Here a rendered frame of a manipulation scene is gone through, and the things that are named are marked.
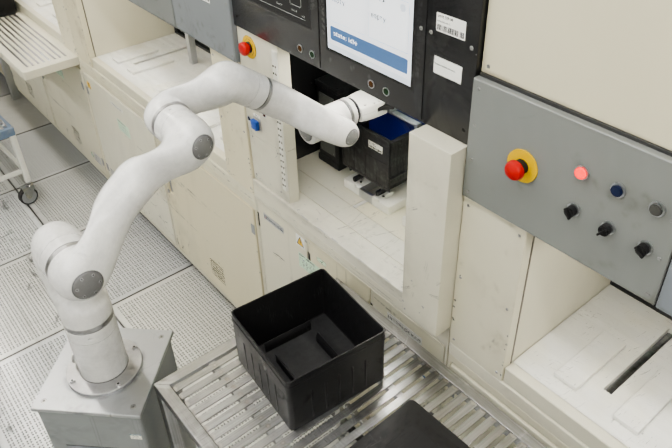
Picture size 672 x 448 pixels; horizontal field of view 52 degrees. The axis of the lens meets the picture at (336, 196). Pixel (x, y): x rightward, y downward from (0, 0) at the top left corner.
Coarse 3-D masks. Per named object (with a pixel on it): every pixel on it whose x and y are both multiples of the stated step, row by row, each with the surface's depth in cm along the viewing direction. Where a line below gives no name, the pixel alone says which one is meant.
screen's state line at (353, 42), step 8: (336, 32) 159; (344, 32) 157; (336, 40) 160; (344, 40) 158; (352, 40) 156; (360, 40) 153; (352, 48) 157; (360, 48) 155; (368, 48) 152; (376, 48) 150; (376, 56) 151; (384, 56) 149; (392, 56) 147; (392, 64) 148; (400, 64) 146
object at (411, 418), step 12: (408, 408) 153; (420, 408) 153; (384, 420) 150; (396, 420) 150; (408, 420) 150; (420, 420) 150; (432, 420) 150; (372, 432) 148; (384, 432) 148; (396, 432) 148; (408, 432) 148; (420, 432) 148; (432, 432) 148; (444, 432) 147; (360, 444) 146; (372, 444) 146; (384, 444) 145; (396, 444) 145; (408, 444) 145; (420, 444) 145; (432, 444) 145; (444, 444) 145; (456, 444) 145
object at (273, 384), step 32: (288, 288) 176; (320, 288) 184; (256, 320) 175; (288, 320) 183; (320, 320) 188; (352, 320) 176; (256, 352) 161; (288, 352) 179; (320, 352) 178; (352, 352) 158; (288, 384) 151; (320, 384) 157; (352, 384) 165; (288, 416) 158
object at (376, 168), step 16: (368, 128) 200; (416, 128) 197; (368, 144) 202; (384, 144) 196; (400, 144) 197; (352, 160) 212; (368, 160) 206; (384, 160) 199; (400, 160) 201; (368, 176) 209; (384, 176) 202; (400, 176) 204; (384, 192) 211
